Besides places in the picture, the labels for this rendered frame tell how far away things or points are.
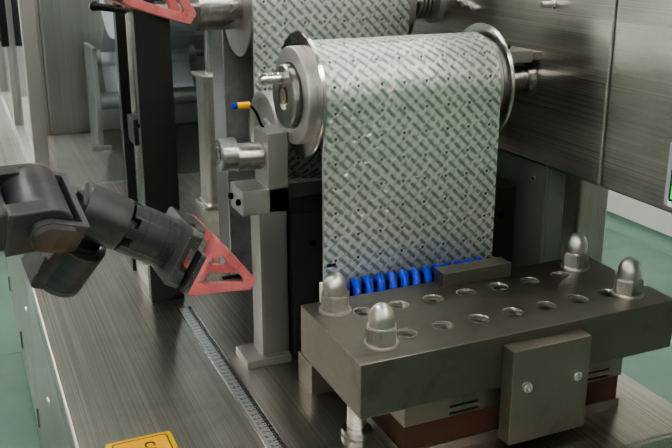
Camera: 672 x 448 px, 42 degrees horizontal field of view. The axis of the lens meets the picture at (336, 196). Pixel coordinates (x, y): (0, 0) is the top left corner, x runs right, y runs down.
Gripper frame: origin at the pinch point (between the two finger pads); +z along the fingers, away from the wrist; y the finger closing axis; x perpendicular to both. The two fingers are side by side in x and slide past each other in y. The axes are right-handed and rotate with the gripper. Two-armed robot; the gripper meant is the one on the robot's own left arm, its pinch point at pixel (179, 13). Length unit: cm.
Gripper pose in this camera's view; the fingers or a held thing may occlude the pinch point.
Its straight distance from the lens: 98.6
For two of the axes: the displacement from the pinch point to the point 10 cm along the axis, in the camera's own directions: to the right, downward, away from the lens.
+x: 5.8, -8.1, 0.4
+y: 4.1, 2.4, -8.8
